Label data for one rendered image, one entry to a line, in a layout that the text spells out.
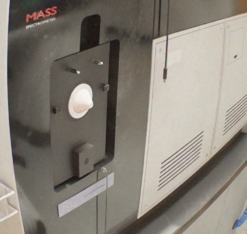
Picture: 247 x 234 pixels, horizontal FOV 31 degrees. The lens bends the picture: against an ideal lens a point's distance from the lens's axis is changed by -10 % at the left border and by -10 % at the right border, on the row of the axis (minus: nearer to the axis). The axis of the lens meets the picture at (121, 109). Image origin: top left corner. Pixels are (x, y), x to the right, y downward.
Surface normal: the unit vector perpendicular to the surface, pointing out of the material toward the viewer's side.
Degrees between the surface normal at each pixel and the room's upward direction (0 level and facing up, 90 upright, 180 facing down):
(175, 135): 90
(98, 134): 90
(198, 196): 0
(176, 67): 90
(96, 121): 90
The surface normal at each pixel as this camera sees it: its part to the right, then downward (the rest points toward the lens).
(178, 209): 0.05, -0.91
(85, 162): 0.80, 0.29
